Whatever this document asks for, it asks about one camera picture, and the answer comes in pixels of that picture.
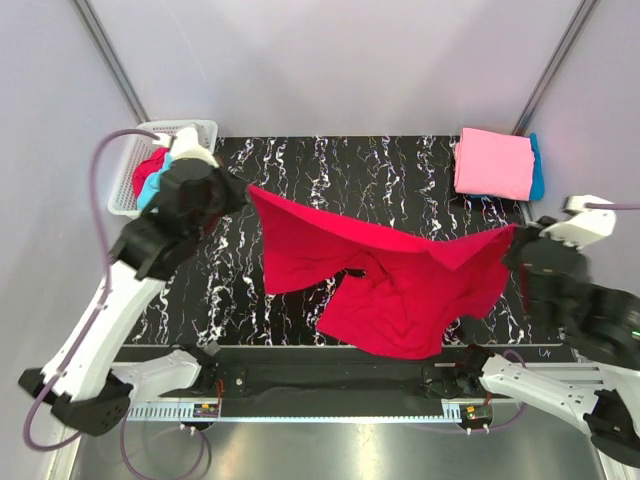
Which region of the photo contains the red t-shirt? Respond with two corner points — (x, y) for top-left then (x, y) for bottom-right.
(132, 147), (169, 199)
(249, 186), (516, 360)

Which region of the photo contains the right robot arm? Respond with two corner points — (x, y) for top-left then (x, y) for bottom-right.
(453, 216), (639, 468)

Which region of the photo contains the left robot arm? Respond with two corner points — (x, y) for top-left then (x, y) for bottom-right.
(19, 159), (248, 437)

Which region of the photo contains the light blue t-shirt in basket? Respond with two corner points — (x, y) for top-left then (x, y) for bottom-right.
(137, 154), (173, 211)

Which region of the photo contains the red t-shirt in basket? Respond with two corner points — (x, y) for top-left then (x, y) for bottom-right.
(132, 147), (169, 199)

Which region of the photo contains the white plastic laundry basket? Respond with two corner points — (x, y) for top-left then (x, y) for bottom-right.
(107, 119), (218, 218)

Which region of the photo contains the folded blue t-shirt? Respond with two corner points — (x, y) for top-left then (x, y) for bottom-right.
(467, 132), (546, 202)

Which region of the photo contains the folded pink t-shirt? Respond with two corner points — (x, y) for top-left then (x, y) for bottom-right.
(453, 127), (536, 202)

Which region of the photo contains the right controller board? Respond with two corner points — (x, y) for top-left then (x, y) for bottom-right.
(465, 404), (493, 421)

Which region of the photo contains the controller board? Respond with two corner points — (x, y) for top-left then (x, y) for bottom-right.
(465, 404), (493, 421)
(193, 403), (220, 418)

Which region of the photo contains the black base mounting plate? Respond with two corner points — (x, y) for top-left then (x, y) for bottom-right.
(157, 345), (513, 419)

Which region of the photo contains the left controller board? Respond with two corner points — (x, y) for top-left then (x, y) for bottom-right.
(193, 403), (220, 418)

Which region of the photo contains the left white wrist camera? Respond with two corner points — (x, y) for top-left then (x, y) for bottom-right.
(169, 127), (220, 168)

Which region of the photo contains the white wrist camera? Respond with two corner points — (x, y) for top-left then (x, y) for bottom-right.
(540, 195), (617, 249)
(169, 127), (220, 168)

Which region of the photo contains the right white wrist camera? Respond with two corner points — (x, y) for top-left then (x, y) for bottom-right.
(540, 195), (617, 249)

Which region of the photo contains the left aluminium corner post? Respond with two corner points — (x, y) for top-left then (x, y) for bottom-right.
(70, 0), (150, 123)

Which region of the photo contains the aluminium corner post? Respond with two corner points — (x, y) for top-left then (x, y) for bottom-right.
(70, 0), (150, 123)
(511, 0), (601, 136)

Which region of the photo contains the right aluminium corner post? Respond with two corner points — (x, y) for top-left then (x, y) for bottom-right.
(511, 0), (601, 136)

